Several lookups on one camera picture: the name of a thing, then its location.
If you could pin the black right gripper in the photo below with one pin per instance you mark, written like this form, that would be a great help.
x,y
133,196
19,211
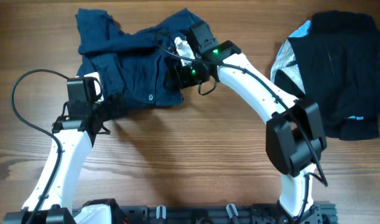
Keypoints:
x,y
185,83

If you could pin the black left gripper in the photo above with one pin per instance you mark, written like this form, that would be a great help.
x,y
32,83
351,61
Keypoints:
x,y
114,112

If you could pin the black shorts with blue lining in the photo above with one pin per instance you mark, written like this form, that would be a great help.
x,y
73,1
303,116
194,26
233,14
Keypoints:
x,y
334,60

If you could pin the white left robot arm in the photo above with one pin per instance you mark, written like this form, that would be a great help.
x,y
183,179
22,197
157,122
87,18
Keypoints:
x,y
73,136

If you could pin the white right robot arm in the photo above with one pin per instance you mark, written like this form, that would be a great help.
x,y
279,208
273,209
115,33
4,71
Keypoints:
x,y
295,138

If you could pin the navy blue denim shorts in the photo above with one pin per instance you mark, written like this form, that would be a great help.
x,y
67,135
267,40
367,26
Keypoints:
x,y
131,66

